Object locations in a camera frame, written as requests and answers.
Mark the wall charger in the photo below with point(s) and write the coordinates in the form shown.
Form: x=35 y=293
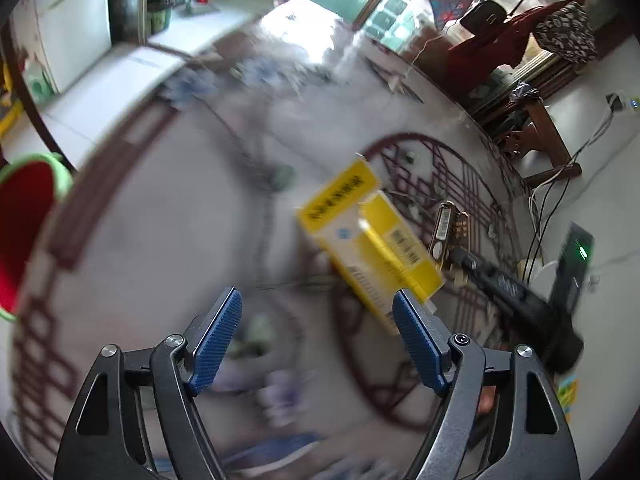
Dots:
x=620 y=102

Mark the red bucket with green rim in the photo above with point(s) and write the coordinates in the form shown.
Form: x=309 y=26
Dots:
x=22 y=225

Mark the yellow toy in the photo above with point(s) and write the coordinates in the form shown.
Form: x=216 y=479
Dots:
x=9 y=115

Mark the yellow cardboard box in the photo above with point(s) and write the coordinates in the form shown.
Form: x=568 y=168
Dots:
x=350 y=220

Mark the black hanging bag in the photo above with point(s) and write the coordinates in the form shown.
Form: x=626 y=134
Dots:
x=484 y=14

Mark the red hanging garment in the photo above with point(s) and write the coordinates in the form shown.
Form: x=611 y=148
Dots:
x=500 y=47

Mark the small barcode package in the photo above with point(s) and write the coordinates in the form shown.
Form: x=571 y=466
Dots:
x=445 y=230

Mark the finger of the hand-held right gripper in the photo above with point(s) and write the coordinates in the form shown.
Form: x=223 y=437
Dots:
x=505 y=297
x=495 y=275

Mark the dark trash bin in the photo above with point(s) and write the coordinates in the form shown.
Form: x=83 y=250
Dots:
x=160 y=10

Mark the black white patterned bag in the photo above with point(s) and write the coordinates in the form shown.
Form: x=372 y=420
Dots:
x=567 y=32

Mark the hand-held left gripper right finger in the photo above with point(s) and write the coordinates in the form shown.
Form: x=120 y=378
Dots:
x=420 y=345

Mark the white refrigerator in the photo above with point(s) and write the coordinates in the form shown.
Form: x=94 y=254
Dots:
x=70 y=25

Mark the dark wooden chair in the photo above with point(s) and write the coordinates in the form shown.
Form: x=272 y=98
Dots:
x=537 y=125

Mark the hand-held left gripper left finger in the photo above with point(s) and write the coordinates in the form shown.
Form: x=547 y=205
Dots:
x=215 y=345

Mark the grey dustpan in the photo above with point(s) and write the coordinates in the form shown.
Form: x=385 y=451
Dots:
x=202 y=7

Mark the colourful foam mat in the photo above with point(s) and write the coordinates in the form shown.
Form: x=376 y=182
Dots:
x=567 y=397

